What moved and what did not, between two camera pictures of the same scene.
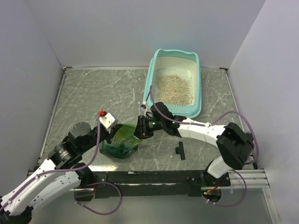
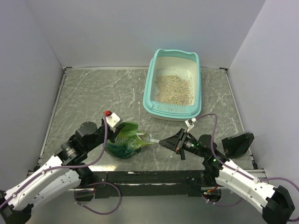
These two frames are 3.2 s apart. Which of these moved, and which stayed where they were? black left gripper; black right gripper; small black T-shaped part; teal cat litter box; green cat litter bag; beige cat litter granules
Moved: green cat litter bag; black right gripper
Stayed: beige cat litter granules; black left gripper; small black T-shaped part; teal cat litter box
